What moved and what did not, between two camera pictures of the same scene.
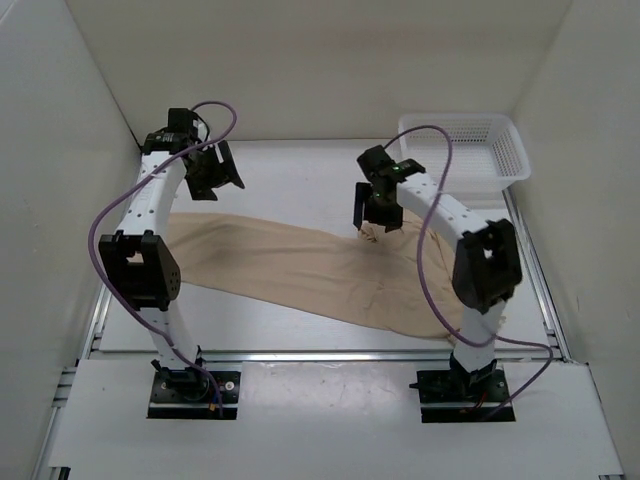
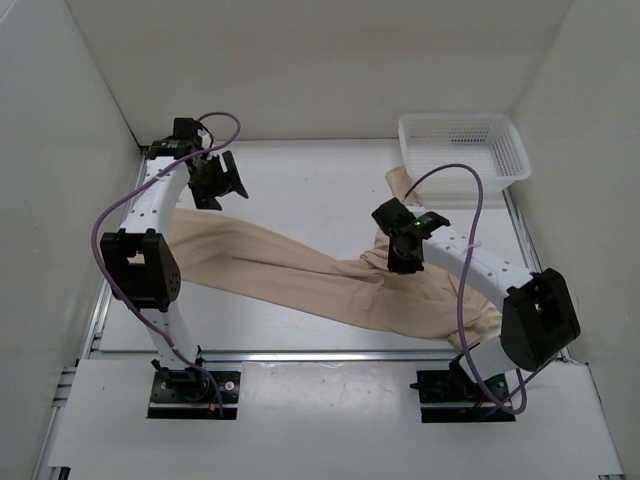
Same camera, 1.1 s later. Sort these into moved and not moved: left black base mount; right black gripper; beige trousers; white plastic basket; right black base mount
Moved: beige trousers; right black gripper
Not moved: white plastic basket; right black base mount; left black base mount
